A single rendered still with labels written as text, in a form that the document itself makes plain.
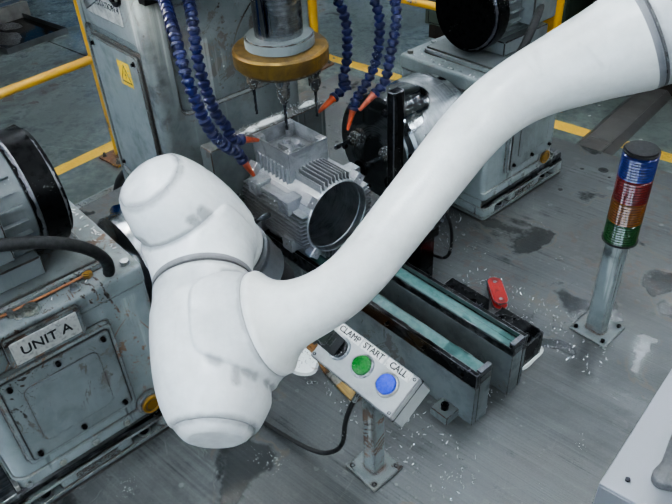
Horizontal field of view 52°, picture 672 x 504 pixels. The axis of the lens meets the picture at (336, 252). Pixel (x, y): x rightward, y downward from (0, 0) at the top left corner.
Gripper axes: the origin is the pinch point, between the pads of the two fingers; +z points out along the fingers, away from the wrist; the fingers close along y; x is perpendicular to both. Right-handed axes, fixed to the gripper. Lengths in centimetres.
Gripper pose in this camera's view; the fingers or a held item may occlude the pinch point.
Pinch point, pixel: (325, 336)
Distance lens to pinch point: 100.6
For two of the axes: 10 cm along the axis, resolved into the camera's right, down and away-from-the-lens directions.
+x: -6.2, 7.7, -1.3
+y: -6.7, -4.3, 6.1
